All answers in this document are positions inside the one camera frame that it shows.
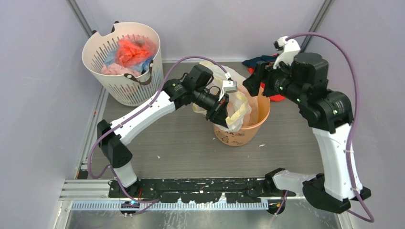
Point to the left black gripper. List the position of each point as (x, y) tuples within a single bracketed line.
[(221, 113)]

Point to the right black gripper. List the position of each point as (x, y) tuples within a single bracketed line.
[(252, 83)]

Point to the pale yellow trash bag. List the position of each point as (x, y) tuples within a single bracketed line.
[(240, 103)]

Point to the orange plastic trash bin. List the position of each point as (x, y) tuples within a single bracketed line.
[(250, 126)]

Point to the white slotted laundry basket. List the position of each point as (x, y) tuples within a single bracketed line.
[(128, 91)]

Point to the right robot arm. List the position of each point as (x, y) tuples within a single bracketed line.
[(329, 115)]

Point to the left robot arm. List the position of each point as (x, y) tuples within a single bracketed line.
[(192, 88)]

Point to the blue plastic trash bag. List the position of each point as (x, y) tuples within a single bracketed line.
[(141, 67)]

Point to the red plastic trash bag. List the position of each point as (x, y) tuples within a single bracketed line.
[(134, 49)]

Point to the pink plastic trash bag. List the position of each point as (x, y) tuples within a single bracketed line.
[(116, 69)]

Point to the navy blue cloth garment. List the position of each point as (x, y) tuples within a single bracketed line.
[(251, 63)]

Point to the red cloth garment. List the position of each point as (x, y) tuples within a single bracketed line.
[(275, 98)]

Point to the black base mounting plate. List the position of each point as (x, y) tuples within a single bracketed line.
[(197, 190)]

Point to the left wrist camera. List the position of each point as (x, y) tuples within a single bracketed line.
[(228, 86)]

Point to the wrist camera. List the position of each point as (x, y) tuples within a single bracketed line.
[(228, 86), (289, 49)]

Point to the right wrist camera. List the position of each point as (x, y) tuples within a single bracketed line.
[(289, 49)]

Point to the aluminium rail frame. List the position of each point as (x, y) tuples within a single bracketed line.
[(93, 195)]

